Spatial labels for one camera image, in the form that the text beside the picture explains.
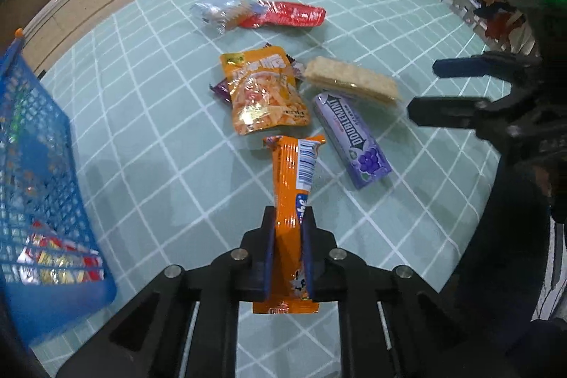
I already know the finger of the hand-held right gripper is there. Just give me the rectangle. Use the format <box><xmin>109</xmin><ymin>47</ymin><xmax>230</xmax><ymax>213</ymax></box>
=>
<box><xmin>433</xmin><ymin>52</ymin><xmax>540</xmax><ymax>85</ymax></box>
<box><xmin>406</xmin><ymin>96</ymin><xmax>492</xmax><ymax>131</ymax></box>

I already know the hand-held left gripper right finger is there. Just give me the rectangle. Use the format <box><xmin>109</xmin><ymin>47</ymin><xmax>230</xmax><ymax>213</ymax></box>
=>
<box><xmin>301</xmin><ymin>205</ymin><xmax>501</xmax><ymax>378</ymax></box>

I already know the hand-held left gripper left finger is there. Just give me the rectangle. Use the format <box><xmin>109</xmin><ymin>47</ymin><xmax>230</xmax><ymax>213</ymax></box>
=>
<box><xmin>55</xmin><ymin>205</ymin><xmax>277</xmax><ymax>378</ymax></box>

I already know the orange snack bar packet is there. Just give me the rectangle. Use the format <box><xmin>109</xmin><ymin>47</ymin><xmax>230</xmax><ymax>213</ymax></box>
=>
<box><xmin>252</xmin><ymin>134</ymin><xmax>327</xmax><ymax>315</ymax></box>

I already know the purple gum box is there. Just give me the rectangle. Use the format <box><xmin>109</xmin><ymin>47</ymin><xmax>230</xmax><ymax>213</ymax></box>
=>
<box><xmin>314</xmin><ymin>91</ymin><xmax>393</xmax><ymax>190</ymax></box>

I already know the wafer biscuit pack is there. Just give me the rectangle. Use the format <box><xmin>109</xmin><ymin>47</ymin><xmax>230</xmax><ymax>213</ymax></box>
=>
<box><xmin>303</xmin><ymin>56</ymin><xmax>400</xmax><ymax>108</ymax></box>

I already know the orange chips pouch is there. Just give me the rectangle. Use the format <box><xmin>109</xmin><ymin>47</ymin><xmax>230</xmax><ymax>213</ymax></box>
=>
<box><xmin>220</xmin><ymin>46</ymin><xmax>309</xmax><ymax>136</ymax></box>

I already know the small purple snack packet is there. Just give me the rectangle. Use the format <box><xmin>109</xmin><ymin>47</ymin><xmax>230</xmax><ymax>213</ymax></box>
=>
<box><xmin>210</xmin><ymin>77</ymin><xmax>233</xmax><ymax>104</ymax></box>

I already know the red snack packet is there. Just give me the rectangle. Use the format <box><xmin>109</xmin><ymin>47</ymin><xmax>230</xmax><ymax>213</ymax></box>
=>
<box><xmin>241</xmin><ymin>1</ymin><xmax>326</xmax><ymax>29</ymax></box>

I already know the red white snack pouch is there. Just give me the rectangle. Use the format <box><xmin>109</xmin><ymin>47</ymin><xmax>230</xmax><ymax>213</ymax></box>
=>
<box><xmin>17</xmin><ymin>223</ymin><xmax>106</xmax><ymax>287</ymax></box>

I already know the blue plastic basket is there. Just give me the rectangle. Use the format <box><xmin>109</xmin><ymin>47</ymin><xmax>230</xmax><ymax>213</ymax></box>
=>
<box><xmin>0</xmin><ymin>35</ymin><xmax>118</xmax><ymax>350</ymax></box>

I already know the clear blue-striped snack bag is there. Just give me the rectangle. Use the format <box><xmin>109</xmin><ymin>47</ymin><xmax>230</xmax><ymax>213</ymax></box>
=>
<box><xmin>190</xmin><ymin>0</ymin><xmax>263</xmax><ymax>34</ymax></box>

